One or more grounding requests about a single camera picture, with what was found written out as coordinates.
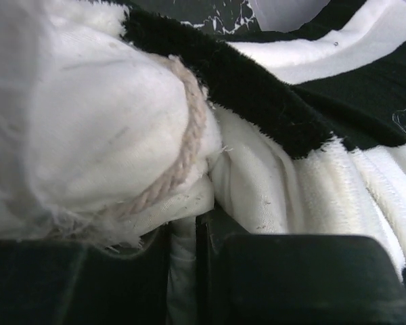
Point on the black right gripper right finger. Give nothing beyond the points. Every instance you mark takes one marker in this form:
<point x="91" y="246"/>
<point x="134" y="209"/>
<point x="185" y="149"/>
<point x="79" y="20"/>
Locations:
<point x="245" y="278"/>

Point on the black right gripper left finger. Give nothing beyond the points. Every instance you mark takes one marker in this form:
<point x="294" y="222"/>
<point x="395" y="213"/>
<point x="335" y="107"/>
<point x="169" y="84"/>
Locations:
<point x="45" y="282"/>

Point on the white pillow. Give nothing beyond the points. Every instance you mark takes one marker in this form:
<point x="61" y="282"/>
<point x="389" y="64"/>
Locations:
<point x="97" y="138"/>

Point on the black white striped pillowcase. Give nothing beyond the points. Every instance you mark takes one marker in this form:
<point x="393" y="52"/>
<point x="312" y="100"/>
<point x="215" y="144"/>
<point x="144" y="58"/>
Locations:
<point x="314" y="123"/>

